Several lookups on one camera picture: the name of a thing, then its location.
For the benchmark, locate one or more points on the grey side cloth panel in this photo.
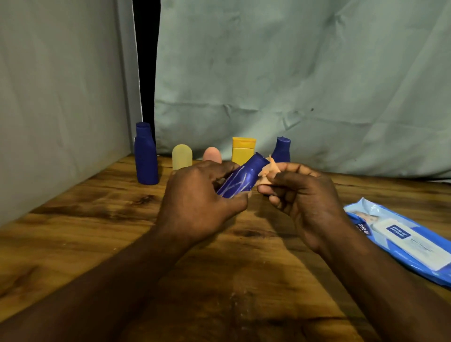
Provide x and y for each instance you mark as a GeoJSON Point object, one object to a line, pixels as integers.
{"type": "Point", "coordinates": [60, 98]}

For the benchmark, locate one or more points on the orange wipe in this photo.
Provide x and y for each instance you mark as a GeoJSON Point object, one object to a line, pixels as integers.
{"type": "Point", "coordinates": [269, 171]}

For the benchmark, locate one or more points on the pale yellow rounded cap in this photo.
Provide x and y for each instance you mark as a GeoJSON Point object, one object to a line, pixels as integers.
{"type": "Point", "coordinates": [182, 156]}

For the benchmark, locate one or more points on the person's right hand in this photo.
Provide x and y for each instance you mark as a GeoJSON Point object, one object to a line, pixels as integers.
{"type": "Point", "coordinates": [313, 208]}

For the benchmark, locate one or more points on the person's right forearm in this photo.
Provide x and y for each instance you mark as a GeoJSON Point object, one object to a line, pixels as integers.
{"type": "Point", "coordinates": [384, 292]}

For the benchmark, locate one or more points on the tall blue plastic bottle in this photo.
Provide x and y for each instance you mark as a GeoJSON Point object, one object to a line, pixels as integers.
{"type": "Point", "coordinates": [146, 158]}

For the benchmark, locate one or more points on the person's left forearm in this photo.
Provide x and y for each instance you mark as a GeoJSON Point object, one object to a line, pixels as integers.
{"type": "Point", "coordinates": [98, 285]}

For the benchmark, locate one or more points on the scuffed blue plastic bottle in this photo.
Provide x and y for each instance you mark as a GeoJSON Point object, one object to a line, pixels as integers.
{"type": "Point", "coordinates": [243, 176]}

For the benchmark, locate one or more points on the pink rounded cap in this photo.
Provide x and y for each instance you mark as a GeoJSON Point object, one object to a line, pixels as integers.
{"type": "Point", "coordinates": [212, 154]}

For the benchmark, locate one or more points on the person's right thumb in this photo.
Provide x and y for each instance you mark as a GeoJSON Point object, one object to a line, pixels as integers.
{"type": "Point", "coordinates": [278, 183]}

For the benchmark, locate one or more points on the blue wet wipes packet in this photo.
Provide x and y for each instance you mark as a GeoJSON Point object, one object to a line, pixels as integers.
{"type": "Point", "coordinates": [405, 239]}

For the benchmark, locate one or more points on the grey-green backdrop cloth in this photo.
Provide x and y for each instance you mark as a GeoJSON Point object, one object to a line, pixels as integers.
{"type": "Point", "coordinates": [299, 81]}

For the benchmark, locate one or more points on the yellow plastic bottle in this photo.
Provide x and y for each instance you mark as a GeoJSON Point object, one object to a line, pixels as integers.
{"type": "Point", "coordinates": [243, 149]}

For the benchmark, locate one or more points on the person's left thumb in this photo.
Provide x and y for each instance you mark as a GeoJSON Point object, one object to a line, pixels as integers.
{"type": "Point", "coordinates": [235, 205]}

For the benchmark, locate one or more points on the small blue plastic bottle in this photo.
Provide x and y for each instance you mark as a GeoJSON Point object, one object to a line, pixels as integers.
{"type": "Point", "coordinates": [282, 149]}

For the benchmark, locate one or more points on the person's left hand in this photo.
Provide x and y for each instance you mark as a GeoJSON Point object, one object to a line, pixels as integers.
{"type": "Point", "coordinates": [192, 200]}

